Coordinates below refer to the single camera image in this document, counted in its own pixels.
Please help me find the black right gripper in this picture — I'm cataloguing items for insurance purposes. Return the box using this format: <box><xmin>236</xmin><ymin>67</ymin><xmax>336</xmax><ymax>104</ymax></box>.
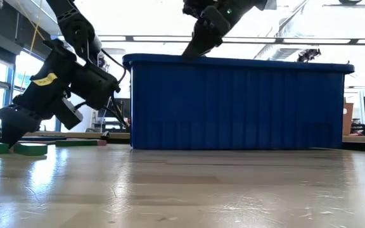
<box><xmin>181</xmin><ymin>0</ymin><xmax>269</xmax><ymax>63</ymax></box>

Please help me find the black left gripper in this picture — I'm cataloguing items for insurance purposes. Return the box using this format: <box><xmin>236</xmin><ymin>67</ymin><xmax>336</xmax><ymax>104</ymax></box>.
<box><xmin>0</xmin><ymin>38</ymin><xmax>84</xmax><ymax>149</ymax></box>

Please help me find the large blue plastic bin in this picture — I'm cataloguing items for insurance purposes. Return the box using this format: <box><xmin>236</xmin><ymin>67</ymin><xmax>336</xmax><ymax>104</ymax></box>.
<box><xmin>122</xmin><ymin>53</ymin><xmax>356</xmax><ymax>151</ymax></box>

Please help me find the long ceiling light fixture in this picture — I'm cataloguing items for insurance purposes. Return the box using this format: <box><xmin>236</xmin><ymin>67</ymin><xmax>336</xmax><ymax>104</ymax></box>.
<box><xmin>97</xmin><ymin>34</ymin><xmax>365</xmax><ymax>46</ymax></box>

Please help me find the black ceiling mounted device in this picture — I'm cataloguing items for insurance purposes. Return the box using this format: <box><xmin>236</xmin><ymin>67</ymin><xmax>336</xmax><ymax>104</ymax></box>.
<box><xmin>296</xmin><ymin>47</ymin><xmax>323</xmax><ymax>63</ymax></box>

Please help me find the dark ceiling fixture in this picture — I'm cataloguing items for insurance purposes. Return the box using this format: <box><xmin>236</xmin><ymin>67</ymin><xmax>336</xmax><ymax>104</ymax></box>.
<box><xmin>323</xmin><ymin>0</ymin><xmax>365</xmax><ymax>8</ymax></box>

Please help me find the brown cardboard box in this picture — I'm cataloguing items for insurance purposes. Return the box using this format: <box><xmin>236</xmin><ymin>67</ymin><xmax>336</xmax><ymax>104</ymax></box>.
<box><xmin>342</xmin><ymin>101</ymin><xmax>355</xmax><ymax>137</ymax></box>

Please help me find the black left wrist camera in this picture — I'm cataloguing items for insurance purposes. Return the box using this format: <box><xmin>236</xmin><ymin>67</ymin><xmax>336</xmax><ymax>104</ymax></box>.
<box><xmin>69</xmin><ymin>61</ymin><xmax>122</xmax><ymax>111</ymax></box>

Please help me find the yellow cord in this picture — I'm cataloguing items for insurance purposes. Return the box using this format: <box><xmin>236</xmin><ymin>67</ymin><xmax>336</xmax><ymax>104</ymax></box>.
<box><xmin>19</xmin><ymin>0</ymin><xmax>46</xmax><ymax>92</ymax></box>

